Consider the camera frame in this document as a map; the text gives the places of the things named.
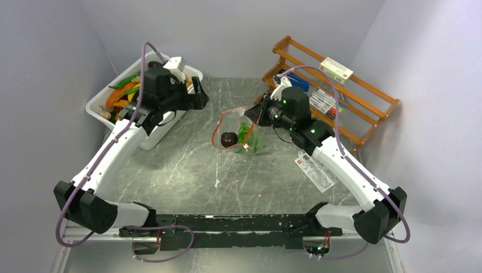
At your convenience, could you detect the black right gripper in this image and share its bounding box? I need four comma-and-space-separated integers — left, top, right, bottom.
244, 92, 295, 132

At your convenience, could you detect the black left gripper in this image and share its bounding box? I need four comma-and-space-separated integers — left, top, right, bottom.
160, 76, 208, 113

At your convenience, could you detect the green napa cabbage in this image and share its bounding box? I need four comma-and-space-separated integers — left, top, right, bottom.
234, 122, 265, 154

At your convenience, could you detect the clear zip bag orange zipper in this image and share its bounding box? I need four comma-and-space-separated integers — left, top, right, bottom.
211, 105, 266, 155

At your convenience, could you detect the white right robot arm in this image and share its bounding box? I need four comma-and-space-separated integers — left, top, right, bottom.
244, 87, 408, 244

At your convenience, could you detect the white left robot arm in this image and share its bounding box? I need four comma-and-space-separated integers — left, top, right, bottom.
53, 68, 209, 237

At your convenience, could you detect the blue stapler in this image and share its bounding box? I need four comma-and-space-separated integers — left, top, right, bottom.
286, 72, 310, 93

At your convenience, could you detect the coloured marker pen set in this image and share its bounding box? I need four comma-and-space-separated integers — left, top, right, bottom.
309, 89, 336, 121

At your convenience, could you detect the green chili pepper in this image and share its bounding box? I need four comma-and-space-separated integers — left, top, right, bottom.
108, 72, 140, 89

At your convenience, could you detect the orange wooden rack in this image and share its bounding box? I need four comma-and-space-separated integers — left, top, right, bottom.
263, 36, 400, 154

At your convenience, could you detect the white box on rack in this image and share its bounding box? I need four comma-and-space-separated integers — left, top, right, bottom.
319, 57, 354, 85

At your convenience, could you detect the white garlic bulb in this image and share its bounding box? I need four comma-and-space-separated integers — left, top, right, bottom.
98, 106, 111, 120

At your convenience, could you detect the white printed leaflet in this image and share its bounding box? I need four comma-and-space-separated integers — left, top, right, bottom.
295, 152, 335, 193

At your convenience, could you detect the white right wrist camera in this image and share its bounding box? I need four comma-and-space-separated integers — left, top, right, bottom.
270, 76, 292, 101

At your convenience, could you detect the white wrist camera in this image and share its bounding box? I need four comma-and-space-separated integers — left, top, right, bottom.
163, 56, 186, 81
270, 76, 292, 101

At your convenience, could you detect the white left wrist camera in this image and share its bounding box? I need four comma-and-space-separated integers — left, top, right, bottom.
163, 56, 186, 81

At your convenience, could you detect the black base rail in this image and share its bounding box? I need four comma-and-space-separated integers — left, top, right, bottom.
118, 209, 343, 254

